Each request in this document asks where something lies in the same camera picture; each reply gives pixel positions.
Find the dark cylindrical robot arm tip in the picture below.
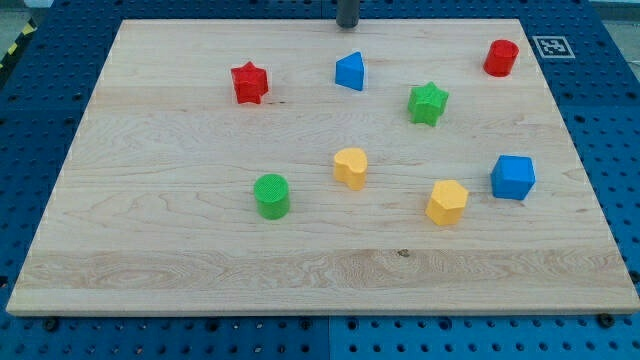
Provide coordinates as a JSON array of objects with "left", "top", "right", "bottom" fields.
[{"left": 336, "top": 0, "right": 360, "bottom": 29}]

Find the red star block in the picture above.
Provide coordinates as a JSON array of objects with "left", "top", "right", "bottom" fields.
[{"left": 230, "top": 61, "right": 269, "bottom": 104}]

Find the green star block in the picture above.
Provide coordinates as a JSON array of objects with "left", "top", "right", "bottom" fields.
[{"left": 407, "top": 82, "right": 449, "bottom": 127}]

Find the yellow heart block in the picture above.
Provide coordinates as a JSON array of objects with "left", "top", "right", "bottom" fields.
[{"left": 333, "top": 147, "right": 368, "bottom": 191}]

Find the green cylinder block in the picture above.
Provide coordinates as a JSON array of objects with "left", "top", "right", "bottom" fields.
[{"left": 253, "top": 174, "right": 290, "bottom": 220}]

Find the light wooden board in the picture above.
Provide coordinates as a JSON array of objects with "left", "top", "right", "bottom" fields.
[{"left": 7, "top": 19, "right": 639, "bottom": 317}]

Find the blue triangular prism block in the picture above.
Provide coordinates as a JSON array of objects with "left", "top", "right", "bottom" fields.
[{"left": 334, "top": 51, "right": 365, "bottom": 91}]

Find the yellow hexagon block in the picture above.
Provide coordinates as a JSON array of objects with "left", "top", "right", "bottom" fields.
[{"left": 425, "top": 180, "right": 469, "bottom": 226}]

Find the blue cube block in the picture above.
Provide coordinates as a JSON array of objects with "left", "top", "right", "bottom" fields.
[{"left": 490, "top": 155, "right": 536, "bottom": 200}]

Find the red cylinder block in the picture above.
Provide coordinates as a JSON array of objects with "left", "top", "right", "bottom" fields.
[{"left": 483, "top": 39, "right": 519, "bottom": 77}]

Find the white fiducial marker tag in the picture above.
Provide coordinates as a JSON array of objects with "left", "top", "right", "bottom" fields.
[{"left": 533, "top": 35, "right": 575, "bottom": 59}]

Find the yellow black hazard tape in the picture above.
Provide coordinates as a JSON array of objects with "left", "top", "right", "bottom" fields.
[{"left": 1, "top": 18, "right": 38, "bottom": 71}]

